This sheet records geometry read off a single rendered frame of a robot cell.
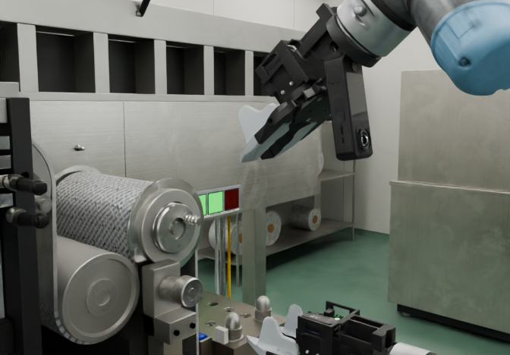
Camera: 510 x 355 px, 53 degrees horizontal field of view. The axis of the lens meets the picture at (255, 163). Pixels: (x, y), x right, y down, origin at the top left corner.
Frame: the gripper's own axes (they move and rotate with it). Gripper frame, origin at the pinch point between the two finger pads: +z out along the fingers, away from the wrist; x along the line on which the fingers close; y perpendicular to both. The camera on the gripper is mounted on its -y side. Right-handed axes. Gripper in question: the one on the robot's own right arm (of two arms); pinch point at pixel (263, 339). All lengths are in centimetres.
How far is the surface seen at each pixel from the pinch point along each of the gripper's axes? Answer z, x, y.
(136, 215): 13.4, 12.1, 18.6
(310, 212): 233, -354, -71
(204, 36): 46, -33, 51
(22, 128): -0.1, 34.0, 32.2
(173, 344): 8.7, 9.7, 0.0
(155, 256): 12.4, 9.6, 12.3
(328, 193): 269, -443, -68
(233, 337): 11.4, -5.7, -5.3
